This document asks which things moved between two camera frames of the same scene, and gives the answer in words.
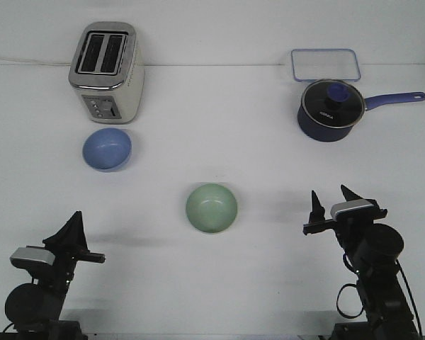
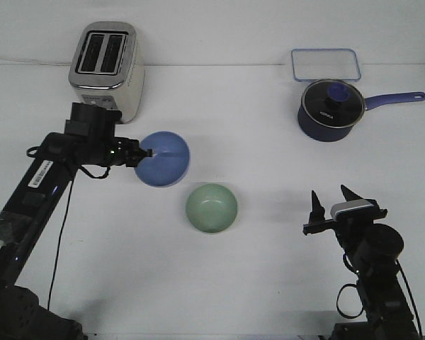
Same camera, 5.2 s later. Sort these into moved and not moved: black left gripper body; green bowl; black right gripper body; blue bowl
Moved: blue bowl; black left gripper body
Not moved: black right gripper body; green bowl
